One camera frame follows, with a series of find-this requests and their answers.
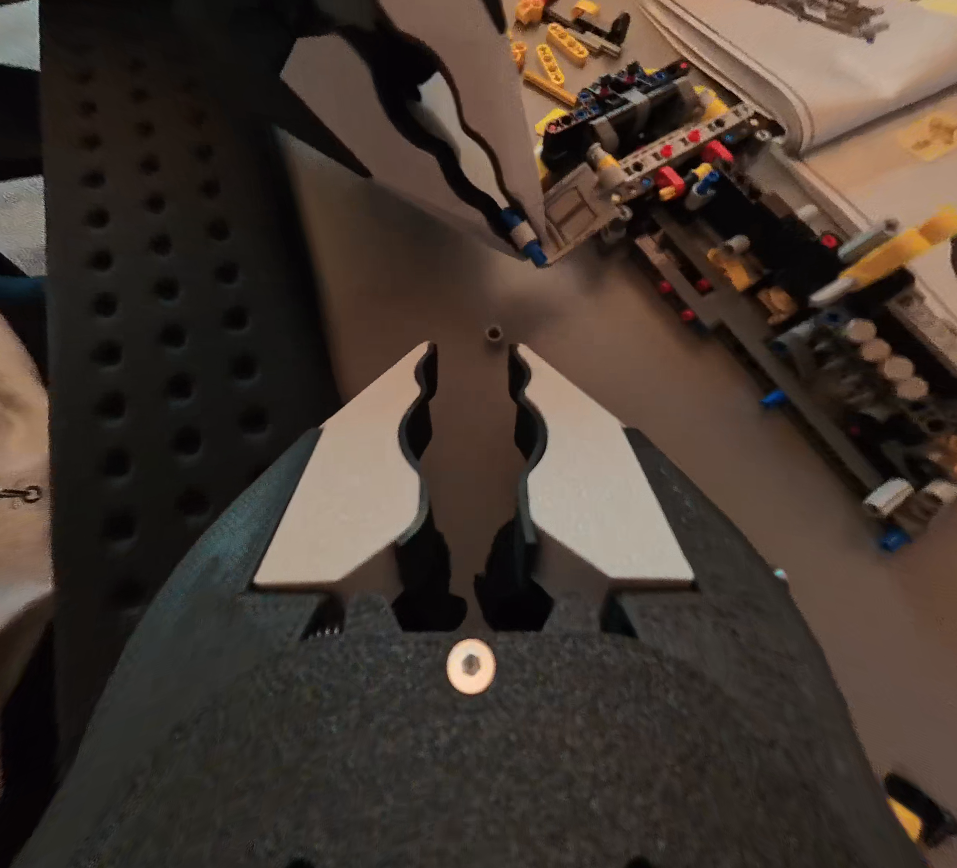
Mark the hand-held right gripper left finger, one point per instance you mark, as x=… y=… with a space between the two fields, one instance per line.
x=351 y=502

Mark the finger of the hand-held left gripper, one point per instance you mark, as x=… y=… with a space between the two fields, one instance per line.
x=463 y=23
x=441 y=195

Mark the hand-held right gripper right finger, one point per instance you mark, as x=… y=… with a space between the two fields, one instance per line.
x=598 y=509

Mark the blue lego pin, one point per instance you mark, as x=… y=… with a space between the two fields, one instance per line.
x=520 y=234

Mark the grey lego panel piece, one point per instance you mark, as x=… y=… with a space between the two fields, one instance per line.
x=579 y=210

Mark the small grey lego bush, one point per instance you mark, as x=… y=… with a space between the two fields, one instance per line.
x=493 y=339

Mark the lego car chassis model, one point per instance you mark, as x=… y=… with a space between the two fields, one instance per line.
x=748 y=210

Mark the pile of yellow lego pieces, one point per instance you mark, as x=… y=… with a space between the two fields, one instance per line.
x=564 y=46

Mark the open lego instruction booklet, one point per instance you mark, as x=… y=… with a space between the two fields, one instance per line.
x=837 y=98

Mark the yellow and black lego piece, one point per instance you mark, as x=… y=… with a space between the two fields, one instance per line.
x=908 y=789

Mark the black perforated chair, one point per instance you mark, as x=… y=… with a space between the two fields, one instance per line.
x=149 y=360

